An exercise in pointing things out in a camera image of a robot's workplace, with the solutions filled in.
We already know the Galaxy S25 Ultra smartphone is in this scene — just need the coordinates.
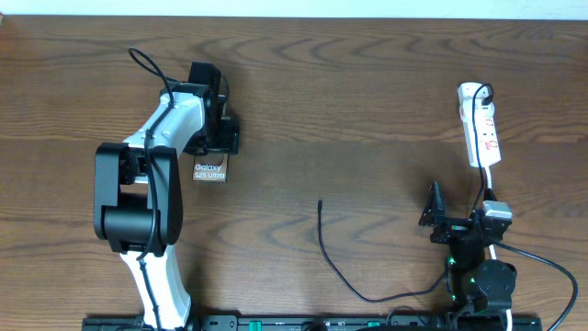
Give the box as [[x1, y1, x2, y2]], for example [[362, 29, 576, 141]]
[[192, 154, 229, 183]]

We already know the black USB charging cable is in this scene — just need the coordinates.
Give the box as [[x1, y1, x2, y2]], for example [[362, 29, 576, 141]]
[[317, 83, 495, 304]]

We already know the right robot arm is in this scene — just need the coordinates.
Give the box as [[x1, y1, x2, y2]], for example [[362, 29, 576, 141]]
[[419, 182, 517, 330]]

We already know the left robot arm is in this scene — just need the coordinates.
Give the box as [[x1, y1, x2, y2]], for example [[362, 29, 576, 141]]
[[93, 62, 240, 330]]

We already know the white USB charger adapter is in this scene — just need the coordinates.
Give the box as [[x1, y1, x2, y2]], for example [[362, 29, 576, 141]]
[[458, 82, 495, 120]]

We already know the white power strip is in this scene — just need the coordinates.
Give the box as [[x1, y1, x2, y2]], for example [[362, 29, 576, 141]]
[[459, 97, 501, 167]]

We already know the white power strip cord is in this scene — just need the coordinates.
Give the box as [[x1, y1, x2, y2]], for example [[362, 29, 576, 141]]
[[483, 165, 514, 331]]

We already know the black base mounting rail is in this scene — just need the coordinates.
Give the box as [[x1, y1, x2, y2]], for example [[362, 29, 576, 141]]
[[81, 311, 543, 331]]

